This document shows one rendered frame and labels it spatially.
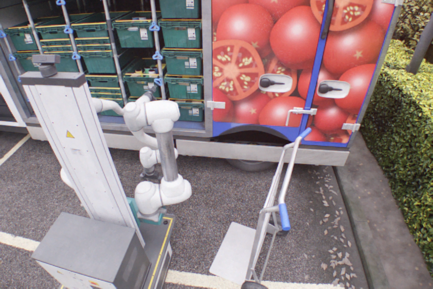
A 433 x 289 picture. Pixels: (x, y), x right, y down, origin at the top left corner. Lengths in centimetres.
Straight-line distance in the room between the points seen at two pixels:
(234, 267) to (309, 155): 136
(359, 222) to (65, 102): 267
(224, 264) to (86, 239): 122
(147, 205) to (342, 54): 190
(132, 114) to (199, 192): 162
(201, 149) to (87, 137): 161
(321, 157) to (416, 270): 136
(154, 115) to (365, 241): 222
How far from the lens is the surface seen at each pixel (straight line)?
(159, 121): 141
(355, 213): 289
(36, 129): 368
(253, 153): 266
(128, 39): 249
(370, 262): 263
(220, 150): 266
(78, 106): 122
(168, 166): 159
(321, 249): 260
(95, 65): 278
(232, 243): 245
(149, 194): 169
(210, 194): 277
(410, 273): 277
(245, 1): 199
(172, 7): 226
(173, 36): 232
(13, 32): 329
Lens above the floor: 217
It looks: 36 degrees down
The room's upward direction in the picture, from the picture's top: straight up
